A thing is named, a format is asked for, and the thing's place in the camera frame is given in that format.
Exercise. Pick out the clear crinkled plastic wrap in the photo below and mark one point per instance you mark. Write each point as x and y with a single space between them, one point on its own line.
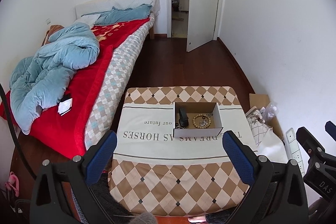
269 112

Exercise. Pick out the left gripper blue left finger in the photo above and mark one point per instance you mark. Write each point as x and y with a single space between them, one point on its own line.
97 157

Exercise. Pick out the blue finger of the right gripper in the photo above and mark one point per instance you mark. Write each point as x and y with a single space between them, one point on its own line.
330 128

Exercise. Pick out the light blue quilt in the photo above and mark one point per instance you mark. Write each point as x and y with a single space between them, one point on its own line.
39 82

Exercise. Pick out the flat brown cardboard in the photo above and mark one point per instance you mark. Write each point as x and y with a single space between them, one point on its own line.
260 101

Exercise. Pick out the white paper card on bed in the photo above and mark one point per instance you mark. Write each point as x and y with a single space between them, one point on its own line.
65 106

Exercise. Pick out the blue-grey pillow blanket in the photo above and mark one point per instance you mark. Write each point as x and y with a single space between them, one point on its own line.
116 15

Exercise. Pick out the floral checkered cloth bag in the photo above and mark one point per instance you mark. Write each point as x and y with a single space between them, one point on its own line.
257 124

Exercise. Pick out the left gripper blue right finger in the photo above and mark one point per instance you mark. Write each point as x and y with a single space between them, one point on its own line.
241 156

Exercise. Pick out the red blanket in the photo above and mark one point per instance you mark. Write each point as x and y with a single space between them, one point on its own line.
65 134

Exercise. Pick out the diamond pattern tablecloth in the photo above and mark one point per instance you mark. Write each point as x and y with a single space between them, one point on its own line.
152 171

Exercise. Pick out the white power strip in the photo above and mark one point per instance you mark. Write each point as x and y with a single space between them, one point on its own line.
293 150

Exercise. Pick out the open white cardboard box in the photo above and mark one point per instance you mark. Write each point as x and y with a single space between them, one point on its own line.
204 121

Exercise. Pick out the pink slipper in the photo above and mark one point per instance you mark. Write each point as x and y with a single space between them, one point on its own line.
12 184

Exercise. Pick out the black smart band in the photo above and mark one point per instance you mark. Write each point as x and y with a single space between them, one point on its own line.
183 118

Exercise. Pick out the bed with checkered mattress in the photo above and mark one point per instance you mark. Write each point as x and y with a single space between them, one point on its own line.
119 69

